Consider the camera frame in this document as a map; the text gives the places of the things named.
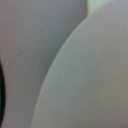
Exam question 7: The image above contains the pink stove board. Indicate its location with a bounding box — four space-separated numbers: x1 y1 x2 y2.
0 0 87 128

